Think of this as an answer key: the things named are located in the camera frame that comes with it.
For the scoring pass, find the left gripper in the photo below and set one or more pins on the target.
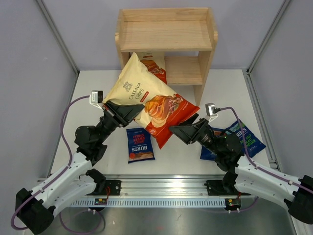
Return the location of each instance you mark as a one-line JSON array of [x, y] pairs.
[[115, 115]]

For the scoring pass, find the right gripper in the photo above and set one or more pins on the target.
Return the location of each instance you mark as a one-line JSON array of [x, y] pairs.
[[198, 132]]

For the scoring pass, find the cassava chips bag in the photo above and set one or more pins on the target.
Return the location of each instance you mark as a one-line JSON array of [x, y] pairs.
[[163, 107], [156, 68]]

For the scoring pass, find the blue Burts chilli bag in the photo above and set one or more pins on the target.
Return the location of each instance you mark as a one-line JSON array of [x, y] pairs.
[[139, 145], [207, 154]]

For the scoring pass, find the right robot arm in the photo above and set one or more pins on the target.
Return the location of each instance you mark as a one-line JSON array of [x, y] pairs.
[[245, 175]]

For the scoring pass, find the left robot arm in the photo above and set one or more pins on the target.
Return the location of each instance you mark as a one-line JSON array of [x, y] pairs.
[[37, 208]]

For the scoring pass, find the wooden two-tier shelf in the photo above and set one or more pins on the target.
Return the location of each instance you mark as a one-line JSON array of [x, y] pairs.
[[171, 30]]

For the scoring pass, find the blue Burts salt vinegar bag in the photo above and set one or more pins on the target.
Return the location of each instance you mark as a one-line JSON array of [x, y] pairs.
[[254, 145]]

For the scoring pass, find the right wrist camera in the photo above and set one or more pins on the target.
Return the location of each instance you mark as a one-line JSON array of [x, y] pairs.
[[211, 111]]

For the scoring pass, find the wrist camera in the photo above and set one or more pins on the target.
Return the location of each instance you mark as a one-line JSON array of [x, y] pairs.
[[96, 98], [211, 111]]

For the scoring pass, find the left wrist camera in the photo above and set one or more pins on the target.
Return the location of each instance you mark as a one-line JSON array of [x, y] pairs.
[[96, 98]]

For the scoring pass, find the aluminium mounting rail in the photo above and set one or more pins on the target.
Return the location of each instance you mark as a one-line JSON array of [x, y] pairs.
[[142, 191]]

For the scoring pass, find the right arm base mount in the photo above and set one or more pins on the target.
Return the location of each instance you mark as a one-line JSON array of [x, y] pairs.
[[215, 188]]

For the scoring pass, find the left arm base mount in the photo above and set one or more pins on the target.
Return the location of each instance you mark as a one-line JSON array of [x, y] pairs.
[[110, 188]]

